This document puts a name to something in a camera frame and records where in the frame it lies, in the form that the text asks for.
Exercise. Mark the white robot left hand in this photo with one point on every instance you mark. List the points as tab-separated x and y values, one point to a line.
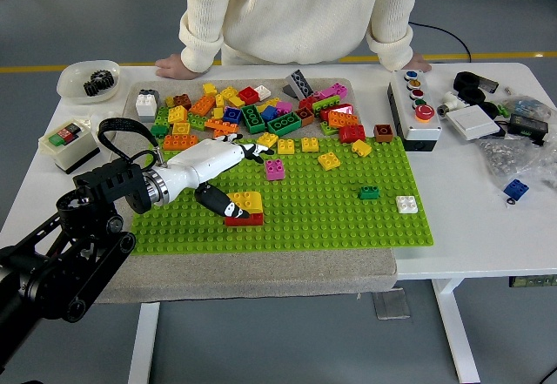
204	159

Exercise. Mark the person's left hand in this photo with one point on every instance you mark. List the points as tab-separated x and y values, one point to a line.
420	62

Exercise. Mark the person's right hand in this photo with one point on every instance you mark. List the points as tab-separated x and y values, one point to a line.
172	67

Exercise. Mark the yellow curved brick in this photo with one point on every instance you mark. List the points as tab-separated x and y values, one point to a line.
249	200

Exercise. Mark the magenta square brick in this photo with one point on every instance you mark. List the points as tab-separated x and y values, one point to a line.
274	170

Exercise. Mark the person's right forearm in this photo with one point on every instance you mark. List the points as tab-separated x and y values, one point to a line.
200	42

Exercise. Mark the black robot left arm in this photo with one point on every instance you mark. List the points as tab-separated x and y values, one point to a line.
113	181

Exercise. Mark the person's left forearm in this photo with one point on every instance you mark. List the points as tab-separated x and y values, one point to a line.
389	44

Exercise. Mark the brown square brick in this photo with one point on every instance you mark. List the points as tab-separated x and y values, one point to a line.
383	132
182	101

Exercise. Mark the orange flat long brick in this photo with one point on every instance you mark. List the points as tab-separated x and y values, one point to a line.
222	125

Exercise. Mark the green square brick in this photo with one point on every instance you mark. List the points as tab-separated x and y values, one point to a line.
196	122
328	128

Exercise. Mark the yellow square brick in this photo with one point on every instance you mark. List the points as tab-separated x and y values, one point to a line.
286	146
228	93
309	144
361	148
177	115
182	128
210	90
237	102
328	161
267	138

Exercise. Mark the white and grey brick stack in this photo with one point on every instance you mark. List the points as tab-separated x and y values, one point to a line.
146	106

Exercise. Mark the yellow narrow brick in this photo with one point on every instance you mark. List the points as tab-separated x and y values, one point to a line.
217	113
219	101

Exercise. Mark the blue square brick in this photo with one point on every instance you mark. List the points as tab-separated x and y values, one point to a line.
516	189
269	114
232	116

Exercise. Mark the green long upturned brick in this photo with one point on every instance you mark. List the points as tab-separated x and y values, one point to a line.
253	118
283	124

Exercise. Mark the yellow flat brick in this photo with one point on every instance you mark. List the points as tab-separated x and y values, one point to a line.
261	108

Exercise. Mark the red stepped brick stack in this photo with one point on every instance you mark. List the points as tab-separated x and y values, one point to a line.
254	220

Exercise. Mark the red square brick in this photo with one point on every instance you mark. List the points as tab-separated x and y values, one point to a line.
307	104
249	95

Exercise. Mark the pink long brick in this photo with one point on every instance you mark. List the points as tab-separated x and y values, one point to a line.
336	91

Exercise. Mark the white square brick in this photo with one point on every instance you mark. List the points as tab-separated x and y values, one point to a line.
405	204
263	92

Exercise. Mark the red glossy sloped brick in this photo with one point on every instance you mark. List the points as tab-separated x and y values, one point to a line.
341	109

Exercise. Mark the pink square brick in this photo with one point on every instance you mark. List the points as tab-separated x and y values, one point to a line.
284	106

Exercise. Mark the red rounded brick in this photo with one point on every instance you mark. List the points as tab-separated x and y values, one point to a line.
351	133

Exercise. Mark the lime green long brick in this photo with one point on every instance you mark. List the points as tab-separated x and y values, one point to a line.
326	104

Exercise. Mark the brown upturned brick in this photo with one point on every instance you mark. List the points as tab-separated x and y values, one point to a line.
304	116

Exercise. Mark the grey long brick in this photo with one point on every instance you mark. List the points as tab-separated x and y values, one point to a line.
300	82

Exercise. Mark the small dark green brick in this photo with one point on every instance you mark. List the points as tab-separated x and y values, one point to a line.
368	193

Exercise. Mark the black clamp with metal plate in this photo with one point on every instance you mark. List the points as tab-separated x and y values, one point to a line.
467	80

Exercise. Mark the white pipe fitting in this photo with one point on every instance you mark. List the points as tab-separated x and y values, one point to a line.
452	102

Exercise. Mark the white push-button control box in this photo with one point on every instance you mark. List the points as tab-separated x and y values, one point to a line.
424	128

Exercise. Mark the black metal gear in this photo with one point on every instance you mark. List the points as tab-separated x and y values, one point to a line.
92	88
105	79

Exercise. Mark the green plastic clip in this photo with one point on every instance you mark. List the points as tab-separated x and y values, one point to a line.
505	109

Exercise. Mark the white plastic bowl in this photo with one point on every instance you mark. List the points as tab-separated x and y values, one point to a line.
71	81

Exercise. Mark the clear bag of blue parts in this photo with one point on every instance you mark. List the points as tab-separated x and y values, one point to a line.
528	106

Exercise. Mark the grey-brown mat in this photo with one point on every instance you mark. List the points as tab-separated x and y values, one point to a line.
239	275

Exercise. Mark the black power adapter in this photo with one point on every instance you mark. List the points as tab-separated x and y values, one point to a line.
528	126

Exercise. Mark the green studded baseplate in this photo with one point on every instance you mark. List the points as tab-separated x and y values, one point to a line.
313	223

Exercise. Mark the clear bag of screws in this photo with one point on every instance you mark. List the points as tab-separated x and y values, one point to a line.
513	157

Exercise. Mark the person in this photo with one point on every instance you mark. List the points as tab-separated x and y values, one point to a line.
296	5

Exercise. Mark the white table leg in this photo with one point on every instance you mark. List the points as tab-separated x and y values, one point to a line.
143	345
457	336

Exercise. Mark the grey floor plate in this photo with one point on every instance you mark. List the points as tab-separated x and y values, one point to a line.
391	305

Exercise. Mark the table height control panel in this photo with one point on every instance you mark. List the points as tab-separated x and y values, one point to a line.
533	282

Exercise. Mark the white wall switch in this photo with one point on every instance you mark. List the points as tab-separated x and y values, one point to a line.
473	123

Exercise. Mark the white switch box green red buttons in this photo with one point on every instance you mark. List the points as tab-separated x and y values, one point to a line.
69	151

